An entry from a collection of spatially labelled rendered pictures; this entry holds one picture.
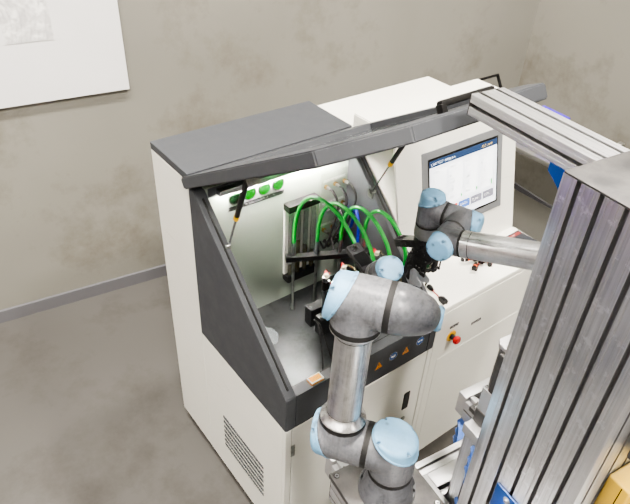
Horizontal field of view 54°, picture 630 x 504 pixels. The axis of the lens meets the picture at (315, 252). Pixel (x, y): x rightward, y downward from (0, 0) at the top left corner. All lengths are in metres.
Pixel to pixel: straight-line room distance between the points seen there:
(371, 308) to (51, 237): 2.66
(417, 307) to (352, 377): 0.25
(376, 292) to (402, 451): 0.43
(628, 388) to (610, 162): 0.37
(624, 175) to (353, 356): 0.66
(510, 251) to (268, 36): 2.34
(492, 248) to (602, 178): 0.60
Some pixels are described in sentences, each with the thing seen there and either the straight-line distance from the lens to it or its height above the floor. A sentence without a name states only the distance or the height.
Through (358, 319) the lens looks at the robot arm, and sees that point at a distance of 1.30.
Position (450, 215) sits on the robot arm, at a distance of 1.77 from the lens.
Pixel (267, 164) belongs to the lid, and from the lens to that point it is 1.51.
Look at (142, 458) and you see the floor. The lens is 3.11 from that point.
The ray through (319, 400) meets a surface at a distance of 2.13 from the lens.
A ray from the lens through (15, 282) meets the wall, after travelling 3.84.
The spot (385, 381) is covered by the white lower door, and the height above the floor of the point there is 0.75.
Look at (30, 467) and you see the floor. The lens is 3.22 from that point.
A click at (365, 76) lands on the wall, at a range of 4.05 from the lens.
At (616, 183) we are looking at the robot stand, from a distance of 1.08.
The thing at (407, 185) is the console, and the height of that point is 1.35.
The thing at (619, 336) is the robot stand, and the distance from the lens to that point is 1.10.
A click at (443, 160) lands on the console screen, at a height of 1.40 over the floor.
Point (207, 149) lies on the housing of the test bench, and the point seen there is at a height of 1.50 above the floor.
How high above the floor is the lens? 2.49
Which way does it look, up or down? 36 degrees down
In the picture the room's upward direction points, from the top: 3 degrees clockwise
